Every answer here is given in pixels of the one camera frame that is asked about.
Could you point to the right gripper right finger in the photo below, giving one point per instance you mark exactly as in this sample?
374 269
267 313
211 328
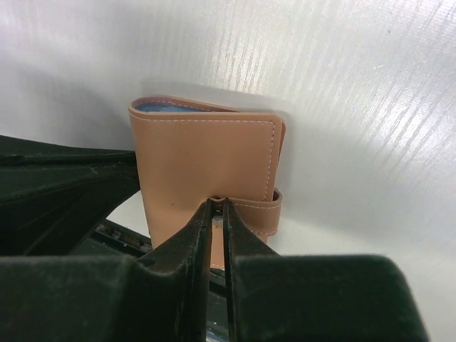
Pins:
271 297

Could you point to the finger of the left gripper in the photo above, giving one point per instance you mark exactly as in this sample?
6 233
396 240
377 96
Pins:
53 197

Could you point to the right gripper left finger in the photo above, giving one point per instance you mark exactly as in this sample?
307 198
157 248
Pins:
161 296

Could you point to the tan leather card holder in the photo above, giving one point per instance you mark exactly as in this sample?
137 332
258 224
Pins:
188 152

